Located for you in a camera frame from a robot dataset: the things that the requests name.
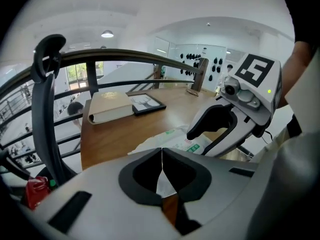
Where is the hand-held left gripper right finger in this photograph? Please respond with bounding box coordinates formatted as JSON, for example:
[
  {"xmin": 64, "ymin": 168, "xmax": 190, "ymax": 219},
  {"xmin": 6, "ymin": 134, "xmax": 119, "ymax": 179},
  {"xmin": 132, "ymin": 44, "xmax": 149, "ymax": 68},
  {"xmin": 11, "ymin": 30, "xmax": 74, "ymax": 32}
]
[{"xmin": 162, "ymin": 147, "xmax": 271, "ymax": 237}]

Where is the black metal railing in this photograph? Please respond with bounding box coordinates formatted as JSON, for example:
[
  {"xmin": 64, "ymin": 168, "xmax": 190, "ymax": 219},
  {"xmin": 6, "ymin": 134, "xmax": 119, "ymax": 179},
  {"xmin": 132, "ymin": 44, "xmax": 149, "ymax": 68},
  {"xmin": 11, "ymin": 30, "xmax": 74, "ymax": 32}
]
[{"xmin": 0, "ymin": 47, "xmax": 208, "ymax": 170}]

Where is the dark wooden post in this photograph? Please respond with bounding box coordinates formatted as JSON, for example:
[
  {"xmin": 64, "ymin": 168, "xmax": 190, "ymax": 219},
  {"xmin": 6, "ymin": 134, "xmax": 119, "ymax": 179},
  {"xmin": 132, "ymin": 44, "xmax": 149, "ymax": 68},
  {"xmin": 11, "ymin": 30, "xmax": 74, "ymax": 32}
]
[{"xmin": 193, "ymin": 57, "xmax": 210, "ymax": 91}]

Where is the black office chair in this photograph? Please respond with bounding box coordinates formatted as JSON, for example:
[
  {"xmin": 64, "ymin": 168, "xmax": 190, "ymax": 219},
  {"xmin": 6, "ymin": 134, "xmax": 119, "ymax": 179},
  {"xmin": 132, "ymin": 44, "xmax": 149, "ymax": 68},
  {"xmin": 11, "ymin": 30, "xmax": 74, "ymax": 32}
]
[{"xmin": 29, "ymin": 33, "xmax": 79, "ymax": 188}]

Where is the person's right forearm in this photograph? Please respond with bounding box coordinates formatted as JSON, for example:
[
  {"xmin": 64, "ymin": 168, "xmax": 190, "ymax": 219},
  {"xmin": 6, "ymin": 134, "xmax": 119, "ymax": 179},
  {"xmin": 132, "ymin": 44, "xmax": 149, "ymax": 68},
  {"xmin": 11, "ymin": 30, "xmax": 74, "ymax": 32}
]
[{"xmin": 276, "ymin": 40, "xmax": 315, "ymax": 109}]

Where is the large window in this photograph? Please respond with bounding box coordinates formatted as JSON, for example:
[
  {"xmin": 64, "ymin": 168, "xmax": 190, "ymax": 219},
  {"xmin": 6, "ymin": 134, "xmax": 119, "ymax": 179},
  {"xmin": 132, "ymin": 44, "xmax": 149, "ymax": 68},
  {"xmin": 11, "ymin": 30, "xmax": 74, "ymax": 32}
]
[{"xmin": 65, "ymin": 61, "xmax": 105, "ymax": 91}]

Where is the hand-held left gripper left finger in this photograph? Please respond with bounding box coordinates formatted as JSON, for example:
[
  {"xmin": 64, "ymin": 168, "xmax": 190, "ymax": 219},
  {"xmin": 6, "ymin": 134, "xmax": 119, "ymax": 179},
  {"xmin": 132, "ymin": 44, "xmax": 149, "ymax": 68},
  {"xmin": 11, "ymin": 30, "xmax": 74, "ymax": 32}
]
[{"xmin": 32, "ymin": 147, "xmax": 181, "ymax": 240}]

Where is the beige hardcover book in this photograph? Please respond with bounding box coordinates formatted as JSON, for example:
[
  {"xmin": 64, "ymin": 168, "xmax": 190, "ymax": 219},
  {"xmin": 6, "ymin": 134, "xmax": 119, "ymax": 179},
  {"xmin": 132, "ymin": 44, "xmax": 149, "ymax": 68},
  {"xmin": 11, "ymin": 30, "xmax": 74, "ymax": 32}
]
[{"xmin": 87, "ymin": 90, "xmax": 135, "ymax": 126}]

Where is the red plastic bag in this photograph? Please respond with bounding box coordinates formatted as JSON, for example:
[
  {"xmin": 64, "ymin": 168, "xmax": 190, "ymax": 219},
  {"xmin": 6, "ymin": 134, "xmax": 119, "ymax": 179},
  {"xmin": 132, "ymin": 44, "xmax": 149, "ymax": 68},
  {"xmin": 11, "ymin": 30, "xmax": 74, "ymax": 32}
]
[{"xmin": 24, "ymin": 175, "xmax": 52, "ymax": 211}]

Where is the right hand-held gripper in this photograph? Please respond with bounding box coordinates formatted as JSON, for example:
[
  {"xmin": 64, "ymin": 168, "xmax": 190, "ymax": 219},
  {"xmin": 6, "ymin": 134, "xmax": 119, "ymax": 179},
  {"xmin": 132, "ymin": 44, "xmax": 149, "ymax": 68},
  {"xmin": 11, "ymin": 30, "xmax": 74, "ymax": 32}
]
[{"xmin": 186, "ymin": 53, "xmax": 283, "ymax": 158}]

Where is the white green wet wipe pack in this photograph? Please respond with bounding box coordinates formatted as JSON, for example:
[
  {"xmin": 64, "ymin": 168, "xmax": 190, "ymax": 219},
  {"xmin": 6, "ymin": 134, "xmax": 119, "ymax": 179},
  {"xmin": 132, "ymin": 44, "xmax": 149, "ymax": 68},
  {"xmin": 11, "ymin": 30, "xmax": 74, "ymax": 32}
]
[{"xmin": 127, "ymin": 124, "xmax": 216, "ymax": 197}]

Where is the brown wooden table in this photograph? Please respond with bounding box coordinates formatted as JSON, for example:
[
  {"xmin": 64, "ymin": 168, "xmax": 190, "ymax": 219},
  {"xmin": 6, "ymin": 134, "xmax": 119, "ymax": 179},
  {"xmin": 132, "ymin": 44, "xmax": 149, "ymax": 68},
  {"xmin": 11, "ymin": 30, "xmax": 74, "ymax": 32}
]
[{"xmin": 80, "ymin": 85, "xmax": 254, "ymax": 226}]

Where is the black framed deer picture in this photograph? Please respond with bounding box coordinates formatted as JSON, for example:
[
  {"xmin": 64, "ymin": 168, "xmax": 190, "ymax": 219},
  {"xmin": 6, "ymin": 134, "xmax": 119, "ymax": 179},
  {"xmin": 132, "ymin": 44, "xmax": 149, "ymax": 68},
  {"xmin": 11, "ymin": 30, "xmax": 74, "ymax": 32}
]
[{"xmin": 127, "ymin": 93, "xmax": 167, "ymax": 117}]

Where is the row of black hanging caps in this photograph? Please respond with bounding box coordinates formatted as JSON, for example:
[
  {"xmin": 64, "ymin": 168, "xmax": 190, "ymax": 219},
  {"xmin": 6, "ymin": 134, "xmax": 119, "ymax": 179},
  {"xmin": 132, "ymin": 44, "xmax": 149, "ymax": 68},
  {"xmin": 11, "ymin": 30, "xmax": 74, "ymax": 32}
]
[{"xmin": 179, "ymin": 53, "xmax": 224, "ymax": 82}]

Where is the thin black cable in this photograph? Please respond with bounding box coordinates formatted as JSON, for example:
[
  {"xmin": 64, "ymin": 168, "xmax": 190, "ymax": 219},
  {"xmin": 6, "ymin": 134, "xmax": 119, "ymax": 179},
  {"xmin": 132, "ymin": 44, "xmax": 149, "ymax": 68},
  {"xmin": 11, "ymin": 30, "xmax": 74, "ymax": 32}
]
[{"xmin": 261, "ymin": 130, "xmax": 275, "ymax": 145}]

